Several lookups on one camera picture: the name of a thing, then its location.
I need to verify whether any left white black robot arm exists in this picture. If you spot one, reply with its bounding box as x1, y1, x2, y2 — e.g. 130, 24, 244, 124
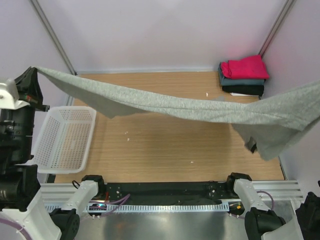
0, 67, 106, 240

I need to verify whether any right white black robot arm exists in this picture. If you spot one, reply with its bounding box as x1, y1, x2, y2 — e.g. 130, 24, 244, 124
225, 172, 320, 240

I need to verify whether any white plastic basket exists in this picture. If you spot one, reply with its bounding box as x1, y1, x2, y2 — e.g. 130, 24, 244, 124
33, 106, 97, 175

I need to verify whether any folded white t shirt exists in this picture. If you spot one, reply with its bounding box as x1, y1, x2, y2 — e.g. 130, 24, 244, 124
230, 92, 244, 96

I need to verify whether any folded pink t shirt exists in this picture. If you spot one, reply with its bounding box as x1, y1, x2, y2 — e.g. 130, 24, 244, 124
220, 55, 270, 80

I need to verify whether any folded black t shirt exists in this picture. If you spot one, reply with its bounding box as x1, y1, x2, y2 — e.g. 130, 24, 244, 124
222, 85, 265, 97

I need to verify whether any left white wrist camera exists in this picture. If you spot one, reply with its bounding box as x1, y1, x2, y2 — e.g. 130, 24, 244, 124
0, 78, 30, 110

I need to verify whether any aluminium rail frame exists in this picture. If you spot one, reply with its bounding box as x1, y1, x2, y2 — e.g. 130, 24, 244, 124
40, 180, 305, 203

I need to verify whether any slotted cable duct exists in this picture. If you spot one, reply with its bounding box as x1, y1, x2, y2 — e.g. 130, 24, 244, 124
44, 202, 230, 214

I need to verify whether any left aluminium corner post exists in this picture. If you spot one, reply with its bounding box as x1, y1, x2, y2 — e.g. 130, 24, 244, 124
29, 0, 77, 76

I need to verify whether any aluminium corner post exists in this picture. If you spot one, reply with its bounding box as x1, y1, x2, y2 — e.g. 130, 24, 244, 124
29, 0, 77, 76
258, 0, 297, 59

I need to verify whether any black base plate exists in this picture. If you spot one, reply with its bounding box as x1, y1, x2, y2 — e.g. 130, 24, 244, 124
105, 180, 238, 206

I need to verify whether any right aluminium corner post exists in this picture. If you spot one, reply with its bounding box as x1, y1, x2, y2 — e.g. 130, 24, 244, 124
258, 0, 297, 59

